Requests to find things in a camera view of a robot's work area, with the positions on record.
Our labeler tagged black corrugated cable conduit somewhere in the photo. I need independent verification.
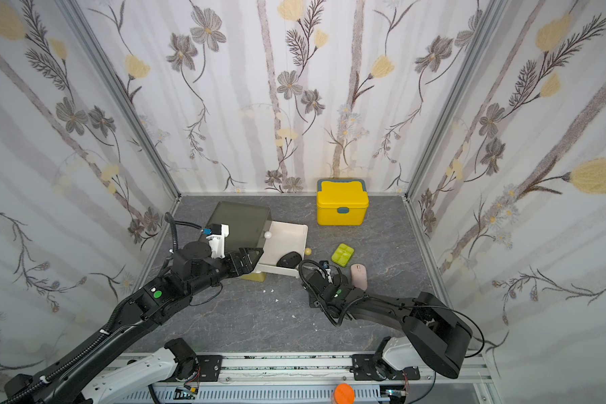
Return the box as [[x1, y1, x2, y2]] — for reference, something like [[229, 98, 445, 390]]
[[0, 302, 127, 404]]

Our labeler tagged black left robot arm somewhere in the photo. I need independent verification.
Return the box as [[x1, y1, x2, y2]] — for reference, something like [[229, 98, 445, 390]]
[[5, 242, 264, 403]]

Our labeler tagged aluminium frame corner post right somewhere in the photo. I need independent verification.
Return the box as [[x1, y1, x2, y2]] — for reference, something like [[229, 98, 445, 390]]
[[404, 0, 508, 200]]

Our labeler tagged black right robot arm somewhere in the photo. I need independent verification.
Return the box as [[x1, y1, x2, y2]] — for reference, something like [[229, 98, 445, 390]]
[[298, 260, 473, 379]]

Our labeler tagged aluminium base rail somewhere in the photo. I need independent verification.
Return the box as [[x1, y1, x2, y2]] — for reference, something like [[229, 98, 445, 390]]
[[120, 347, 501, 403]]

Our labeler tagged orange round cap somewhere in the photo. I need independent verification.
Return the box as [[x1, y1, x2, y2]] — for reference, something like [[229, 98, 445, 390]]
[[332, 383, 356, 404]]

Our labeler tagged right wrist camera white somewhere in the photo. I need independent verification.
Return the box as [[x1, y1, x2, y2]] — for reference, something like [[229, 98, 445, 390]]
[[319, 260, 333, 283]]

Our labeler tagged pink computer mouse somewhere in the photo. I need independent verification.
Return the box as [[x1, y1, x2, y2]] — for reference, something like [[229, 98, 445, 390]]
[[350, 264, 368, 291]]

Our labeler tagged white drawer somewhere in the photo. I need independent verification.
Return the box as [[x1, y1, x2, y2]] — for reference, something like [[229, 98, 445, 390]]
[[255, 221, 308, 279]]

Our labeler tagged small yellow-green block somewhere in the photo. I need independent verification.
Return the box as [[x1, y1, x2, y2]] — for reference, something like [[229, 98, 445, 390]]
[[331, 243, 355, 268]]

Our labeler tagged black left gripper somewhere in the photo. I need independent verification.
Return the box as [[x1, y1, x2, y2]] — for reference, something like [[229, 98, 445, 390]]
[[185, 247, 265, 300]]

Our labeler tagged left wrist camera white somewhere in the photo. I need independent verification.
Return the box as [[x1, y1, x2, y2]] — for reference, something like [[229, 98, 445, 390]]
[[203, 224, 230, 259]]

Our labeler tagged aluminium frame corner post left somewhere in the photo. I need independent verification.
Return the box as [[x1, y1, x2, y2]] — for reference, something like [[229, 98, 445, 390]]
[[55, 0, 181, 200]]

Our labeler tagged aluminium frame corner post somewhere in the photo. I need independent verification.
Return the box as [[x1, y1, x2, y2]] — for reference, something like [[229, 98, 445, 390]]
[[55, 0, 181, 200], [404, 0, 508, 200]]

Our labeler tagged yellow storage box grey latch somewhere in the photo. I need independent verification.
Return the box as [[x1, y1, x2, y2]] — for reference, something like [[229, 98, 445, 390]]
[[316, 178, 370, 227]]

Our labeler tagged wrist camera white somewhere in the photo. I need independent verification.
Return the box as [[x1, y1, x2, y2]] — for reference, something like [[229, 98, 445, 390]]
[[319, 260, 333, 283], [203, 224, 230, 259]]

